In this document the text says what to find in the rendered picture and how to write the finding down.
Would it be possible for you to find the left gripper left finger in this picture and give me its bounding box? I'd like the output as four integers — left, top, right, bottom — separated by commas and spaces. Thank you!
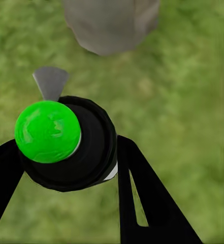
0, 139, 24, 218

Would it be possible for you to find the pesticide atomizer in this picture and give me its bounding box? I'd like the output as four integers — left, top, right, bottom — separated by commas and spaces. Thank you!
14, 67, 118, 193

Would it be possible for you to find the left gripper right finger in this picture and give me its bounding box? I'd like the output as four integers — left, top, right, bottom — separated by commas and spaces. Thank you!
117, 135, 203, 244

